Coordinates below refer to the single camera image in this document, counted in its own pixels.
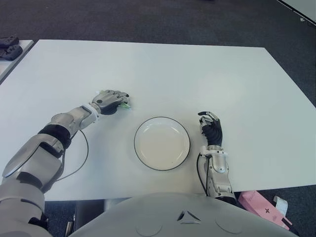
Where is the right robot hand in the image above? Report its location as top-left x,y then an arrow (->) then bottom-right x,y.
197,111 -> 224,147

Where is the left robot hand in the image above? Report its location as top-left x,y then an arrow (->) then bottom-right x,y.
90,90 -> 131,116

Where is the green toothpaste tube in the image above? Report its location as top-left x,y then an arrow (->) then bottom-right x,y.
96,90 -> 132,110

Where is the white plate with black rim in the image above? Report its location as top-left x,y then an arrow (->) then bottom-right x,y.
133,116 -> 191,171

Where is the pink cardboard box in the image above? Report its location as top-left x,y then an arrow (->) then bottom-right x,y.
238,191 -> 293,231

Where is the grey robot torso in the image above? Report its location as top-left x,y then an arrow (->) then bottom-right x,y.
71,193 -> 301,237

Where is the white paper tag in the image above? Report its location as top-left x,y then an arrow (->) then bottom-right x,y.
273,196 -> 289,217

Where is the white side table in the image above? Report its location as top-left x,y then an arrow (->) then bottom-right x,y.
0,39 -> 35,84

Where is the black game controller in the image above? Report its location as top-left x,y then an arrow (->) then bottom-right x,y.
0,36 -> 20,46
0,45 -> 23,61

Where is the white background table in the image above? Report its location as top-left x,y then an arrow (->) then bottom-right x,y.
276,0 -> 316,24

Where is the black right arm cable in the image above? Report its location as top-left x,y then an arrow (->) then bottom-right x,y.
197,154 -> 209,197

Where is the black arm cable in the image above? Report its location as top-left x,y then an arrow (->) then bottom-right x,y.
55,129 -> 89,182
197,154 -> 209,197

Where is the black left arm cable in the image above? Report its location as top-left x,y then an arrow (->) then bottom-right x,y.
55,129 -> 89,182

